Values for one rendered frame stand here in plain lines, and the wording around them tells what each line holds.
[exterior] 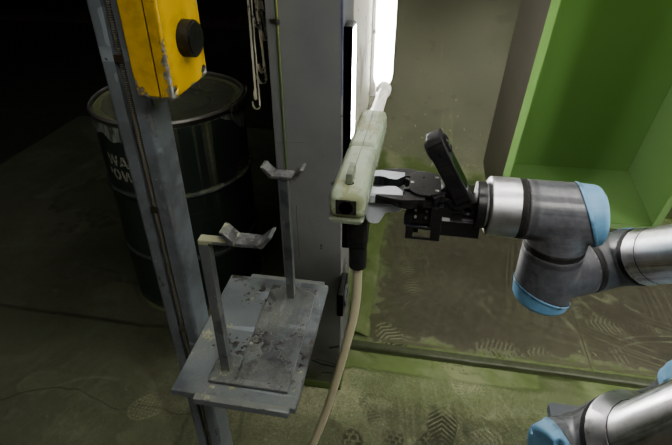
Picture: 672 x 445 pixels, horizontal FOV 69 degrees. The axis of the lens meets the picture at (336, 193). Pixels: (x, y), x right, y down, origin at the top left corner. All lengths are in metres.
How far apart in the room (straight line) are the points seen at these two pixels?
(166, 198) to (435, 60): 2.24
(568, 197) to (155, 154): 0.61
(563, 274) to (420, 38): 2.25
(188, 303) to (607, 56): 1.65
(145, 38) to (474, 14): 2.45
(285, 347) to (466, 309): 1.31
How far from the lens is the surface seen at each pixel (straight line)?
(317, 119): 1.23
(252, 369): 0.95
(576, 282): 0.84
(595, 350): 2.19
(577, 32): 1.97
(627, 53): 2.07
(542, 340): 2.15
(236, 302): 1.08
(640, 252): 0.84
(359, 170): 0.68
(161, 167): 0.81
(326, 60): 1.18
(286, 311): 1.04
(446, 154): 0.70
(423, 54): 2.89
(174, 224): 0.86
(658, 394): 0.71
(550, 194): 0.75
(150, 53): 0.70
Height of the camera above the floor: 1.53
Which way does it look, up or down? 32 degrees down
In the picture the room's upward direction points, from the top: straight up
